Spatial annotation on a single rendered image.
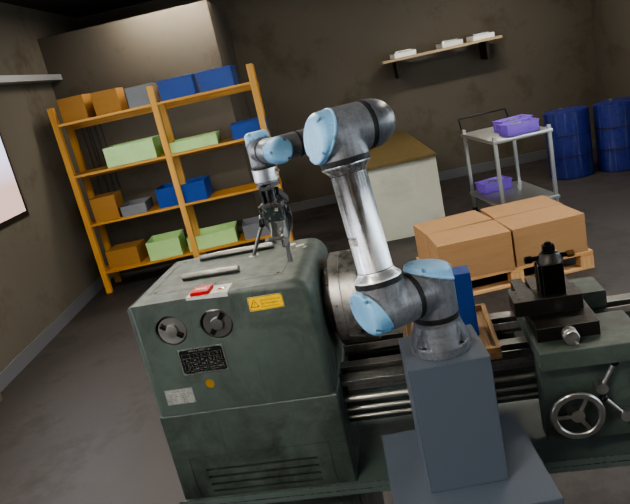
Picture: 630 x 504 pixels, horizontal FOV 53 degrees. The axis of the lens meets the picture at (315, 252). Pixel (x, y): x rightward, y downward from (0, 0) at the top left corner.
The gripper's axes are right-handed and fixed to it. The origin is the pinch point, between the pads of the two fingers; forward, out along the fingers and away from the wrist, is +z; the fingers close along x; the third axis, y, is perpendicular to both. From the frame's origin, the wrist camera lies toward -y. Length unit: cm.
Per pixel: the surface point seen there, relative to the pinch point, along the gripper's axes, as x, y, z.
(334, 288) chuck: 12.8, 1.1, 17.6
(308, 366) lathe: 1.6, 13.7, 36.9
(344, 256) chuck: 16.8, -8.6, 10.6
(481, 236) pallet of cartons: 84, -264, 90
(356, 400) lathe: 12, 4, 56
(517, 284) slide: 72, -27, 37
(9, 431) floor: -245, -151, 133
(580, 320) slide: 84, 9, 37
